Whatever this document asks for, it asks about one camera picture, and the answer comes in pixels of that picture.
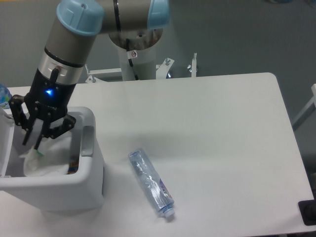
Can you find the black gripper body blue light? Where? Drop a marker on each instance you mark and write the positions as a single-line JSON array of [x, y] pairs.
[[48, 97]]

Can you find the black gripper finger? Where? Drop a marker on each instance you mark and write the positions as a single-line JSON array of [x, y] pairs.
[[48, 132], [20, 118]]

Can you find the clear plastic wrapper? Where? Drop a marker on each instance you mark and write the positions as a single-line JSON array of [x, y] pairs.
[[50, 159]]

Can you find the crushed clear plastic water bottle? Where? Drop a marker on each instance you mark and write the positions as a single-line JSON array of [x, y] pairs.
[[152, 184]]

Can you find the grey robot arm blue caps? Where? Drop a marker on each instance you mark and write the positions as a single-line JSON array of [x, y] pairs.
[[73, 33]]

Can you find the colourful packaging trash inside can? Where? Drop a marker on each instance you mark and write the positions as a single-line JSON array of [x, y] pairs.
[[73, 165]]

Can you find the white plastic trash can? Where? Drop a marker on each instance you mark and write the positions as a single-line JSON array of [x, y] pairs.
[[81, 190]]

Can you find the blue labelled bottle at edge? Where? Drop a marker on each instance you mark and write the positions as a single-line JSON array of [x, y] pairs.
[[5, 96]]

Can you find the black clamp at table corner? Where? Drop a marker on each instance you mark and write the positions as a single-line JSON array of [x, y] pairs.
[[308, 211]]

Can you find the white metal frame bracket left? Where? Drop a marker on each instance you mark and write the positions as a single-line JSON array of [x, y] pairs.
[[102, 75]]

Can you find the white metal frame bracket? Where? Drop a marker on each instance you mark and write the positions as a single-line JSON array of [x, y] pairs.
[[167, 69], [102, 75]]

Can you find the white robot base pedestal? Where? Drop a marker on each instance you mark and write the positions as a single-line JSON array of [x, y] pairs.
[[137, 53]]

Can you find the white metal frame bracket right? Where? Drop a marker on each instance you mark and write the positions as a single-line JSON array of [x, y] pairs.
[[167, 69]]

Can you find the white frame at right edge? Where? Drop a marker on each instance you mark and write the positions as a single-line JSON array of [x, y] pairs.
[[306, 111]]

